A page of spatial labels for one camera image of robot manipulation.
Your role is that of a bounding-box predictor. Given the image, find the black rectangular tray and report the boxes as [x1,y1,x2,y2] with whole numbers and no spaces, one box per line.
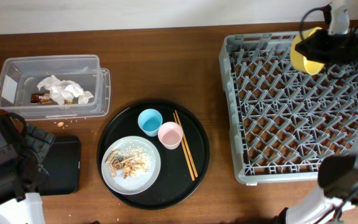
[39,136,81,196]

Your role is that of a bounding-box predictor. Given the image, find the clear plastic waste bin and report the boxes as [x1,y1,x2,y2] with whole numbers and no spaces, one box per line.
[0,55,111,121]

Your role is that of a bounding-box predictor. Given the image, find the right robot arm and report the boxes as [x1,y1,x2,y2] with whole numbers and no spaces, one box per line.
[272,1,358,224]

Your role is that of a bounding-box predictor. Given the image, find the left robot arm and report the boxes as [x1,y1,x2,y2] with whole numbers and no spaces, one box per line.
[0,113,55,223]

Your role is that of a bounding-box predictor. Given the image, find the white napkin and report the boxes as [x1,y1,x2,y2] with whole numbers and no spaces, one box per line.
[37,75,94,105]

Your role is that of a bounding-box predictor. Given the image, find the food scraps on plate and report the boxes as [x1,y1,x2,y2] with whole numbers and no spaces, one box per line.
[105,149,152,179]

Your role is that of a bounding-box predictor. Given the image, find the nut crumb on table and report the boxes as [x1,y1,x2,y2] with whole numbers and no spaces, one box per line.
[57,122,65,128]

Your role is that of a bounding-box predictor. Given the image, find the grey dishwasher rack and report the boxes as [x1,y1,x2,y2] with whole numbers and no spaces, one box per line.
[219,32,358,185]

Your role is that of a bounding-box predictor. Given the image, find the yellow plastic bowl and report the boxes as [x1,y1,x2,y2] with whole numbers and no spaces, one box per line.
[290,34,324,75]

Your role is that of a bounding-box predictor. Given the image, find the light blue plastic cup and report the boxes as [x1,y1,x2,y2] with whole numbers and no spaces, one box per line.
[137,109,163,137]

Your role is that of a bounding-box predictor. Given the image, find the gold brown snack wrapper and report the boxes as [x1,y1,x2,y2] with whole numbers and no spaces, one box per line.
[30,93,74,105]

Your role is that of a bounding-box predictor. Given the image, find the pink plastic cup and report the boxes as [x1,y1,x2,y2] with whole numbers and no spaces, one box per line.
[158,121,183,149]

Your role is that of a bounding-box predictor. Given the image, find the round black serving tray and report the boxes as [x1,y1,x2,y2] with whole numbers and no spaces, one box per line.
[96,100,209,210]

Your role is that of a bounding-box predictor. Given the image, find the grey plate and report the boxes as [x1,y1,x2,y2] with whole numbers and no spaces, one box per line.
[101,136,161,195]

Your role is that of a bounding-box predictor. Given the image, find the wooden chopstick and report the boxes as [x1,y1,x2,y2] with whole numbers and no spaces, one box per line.
[175,110,198,179]
[173,112,195,182]

